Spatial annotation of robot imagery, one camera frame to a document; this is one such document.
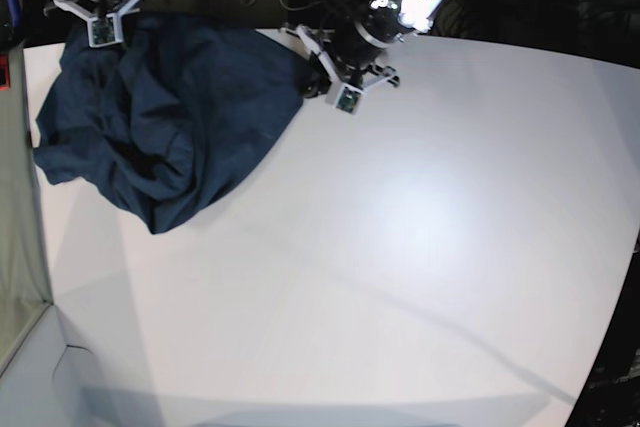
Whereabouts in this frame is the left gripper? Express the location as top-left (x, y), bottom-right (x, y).
top-left (279, 16), bottom-right (400, 97)

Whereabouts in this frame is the dark blue t-shirt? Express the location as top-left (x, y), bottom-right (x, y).
top-left (34, 12), bottom-right (312, 234)

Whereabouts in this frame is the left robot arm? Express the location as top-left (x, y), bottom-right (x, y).
top-left (286, 0), bottom-right (445, 100)

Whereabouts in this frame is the red box at edge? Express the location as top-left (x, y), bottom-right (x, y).
top-left (0, 53), bottom-right (11, 91)

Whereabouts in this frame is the green curtain panel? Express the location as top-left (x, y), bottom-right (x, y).
top-left (1, 45), bottom-right (52, 371)

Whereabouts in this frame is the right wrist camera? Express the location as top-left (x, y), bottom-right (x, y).
top-left (87, 16), bottom-right (124, 48)

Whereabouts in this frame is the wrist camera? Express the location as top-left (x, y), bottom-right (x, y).
top-left (87, 16), bottom-right (124, 48)
top-left (325, 83), bottom-right (363, 115)

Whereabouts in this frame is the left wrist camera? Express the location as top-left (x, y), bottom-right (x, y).
top-left (325, 83), bottom-right (363, 115)

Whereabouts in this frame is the blue handled tool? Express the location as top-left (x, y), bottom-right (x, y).
top-left (5, 0), bottom-right (23, 29)

